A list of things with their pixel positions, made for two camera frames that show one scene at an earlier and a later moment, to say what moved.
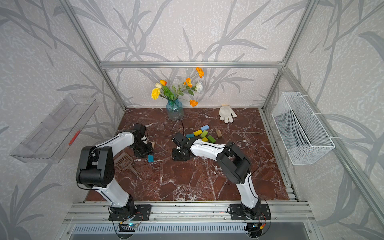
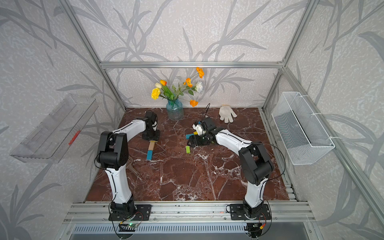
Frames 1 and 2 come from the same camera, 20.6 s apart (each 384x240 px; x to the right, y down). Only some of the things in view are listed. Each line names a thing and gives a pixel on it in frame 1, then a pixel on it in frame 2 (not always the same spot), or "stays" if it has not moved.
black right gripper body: [177, 155] to [199, 140]
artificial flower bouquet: [161, 90] stays
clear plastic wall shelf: [54, 136] stays
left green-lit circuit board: [130, 227] stays
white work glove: [226, 113] stays
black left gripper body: [142, 149] to [152, 135]
